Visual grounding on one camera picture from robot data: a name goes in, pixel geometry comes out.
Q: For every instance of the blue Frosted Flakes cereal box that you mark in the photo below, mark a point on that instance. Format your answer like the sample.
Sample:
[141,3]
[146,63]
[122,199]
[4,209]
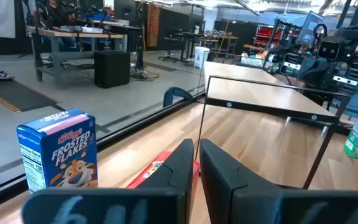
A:
[70,149]

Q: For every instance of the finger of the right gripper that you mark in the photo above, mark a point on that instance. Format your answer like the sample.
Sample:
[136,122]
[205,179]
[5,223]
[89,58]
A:
[350,81]
[291,63]

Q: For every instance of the red storage rack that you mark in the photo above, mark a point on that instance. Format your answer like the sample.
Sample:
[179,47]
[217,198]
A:
[267,35]

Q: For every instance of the black floor box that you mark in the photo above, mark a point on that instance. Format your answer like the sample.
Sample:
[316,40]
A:
[112,68]

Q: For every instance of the black floor mat yellow edge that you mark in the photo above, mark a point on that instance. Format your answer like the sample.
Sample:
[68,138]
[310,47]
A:
[17,95]

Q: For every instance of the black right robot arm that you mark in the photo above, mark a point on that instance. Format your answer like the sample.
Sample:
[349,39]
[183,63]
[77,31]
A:
[357,40]

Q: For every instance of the black table frame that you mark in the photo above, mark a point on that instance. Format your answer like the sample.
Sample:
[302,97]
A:
[129,127]

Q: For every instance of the red Froot Loops cereal box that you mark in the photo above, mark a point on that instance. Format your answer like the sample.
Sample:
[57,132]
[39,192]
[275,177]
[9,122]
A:
[148,172]

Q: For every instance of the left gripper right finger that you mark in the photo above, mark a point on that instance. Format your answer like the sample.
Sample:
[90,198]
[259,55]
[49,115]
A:
[244,199]

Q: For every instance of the blue table clamp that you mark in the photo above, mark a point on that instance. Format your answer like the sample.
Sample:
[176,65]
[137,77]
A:
[174,91]

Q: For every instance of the orange hanging banner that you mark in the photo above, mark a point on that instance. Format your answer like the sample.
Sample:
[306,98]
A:
[153,25]

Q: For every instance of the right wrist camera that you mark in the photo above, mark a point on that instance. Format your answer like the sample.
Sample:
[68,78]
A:
[328,48]

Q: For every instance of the white bin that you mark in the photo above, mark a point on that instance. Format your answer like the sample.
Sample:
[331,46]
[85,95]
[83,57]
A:
[201,57]

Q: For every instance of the tilted computer monitor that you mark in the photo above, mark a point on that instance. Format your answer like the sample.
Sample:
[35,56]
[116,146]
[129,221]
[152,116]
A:
[309,29]

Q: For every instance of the wooden shelf black metal frame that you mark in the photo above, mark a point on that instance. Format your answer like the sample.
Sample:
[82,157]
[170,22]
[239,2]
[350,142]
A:
[253,90]

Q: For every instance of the wooden workbench grey legs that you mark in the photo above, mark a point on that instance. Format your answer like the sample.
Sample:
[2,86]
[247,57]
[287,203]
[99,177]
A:
[73,33]

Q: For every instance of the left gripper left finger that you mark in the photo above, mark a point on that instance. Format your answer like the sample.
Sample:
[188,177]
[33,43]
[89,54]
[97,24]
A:
[160,193]

